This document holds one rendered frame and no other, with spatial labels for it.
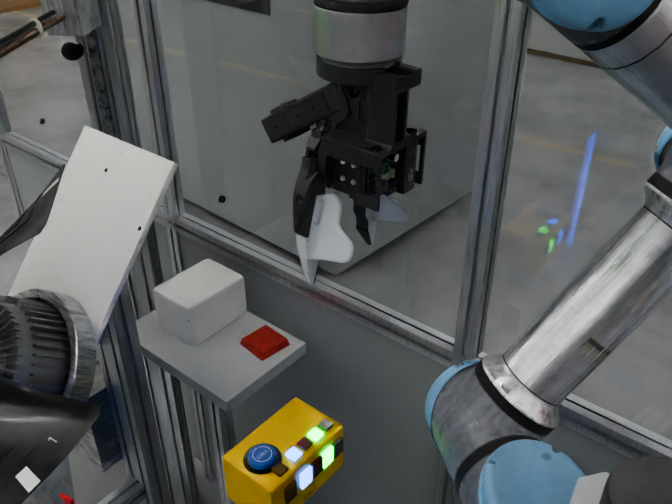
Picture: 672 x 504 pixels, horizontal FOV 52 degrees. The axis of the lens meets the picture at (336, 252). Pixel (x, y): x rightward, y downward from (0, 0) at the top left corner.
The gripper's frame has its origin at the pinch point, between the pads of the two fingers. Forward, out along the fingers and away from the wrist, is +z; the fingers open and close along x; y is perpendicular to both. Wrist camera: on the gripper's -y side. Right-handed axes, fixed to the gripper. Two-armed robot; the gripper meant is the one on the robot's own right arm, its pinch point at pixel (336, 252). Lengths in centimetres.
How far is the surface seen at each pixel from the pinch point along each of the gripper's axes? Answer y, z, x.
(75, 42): -82, -1, 25
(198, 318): -60, 55, 28
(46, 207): -41.2, 6.2, -8.1
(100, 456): -67, 82, 3
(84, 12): -81, -6, 27
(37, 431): -30.4, 28.8, -21.3
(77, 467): -128, 150, 22
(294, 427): -13.9, 41.0, 8.1
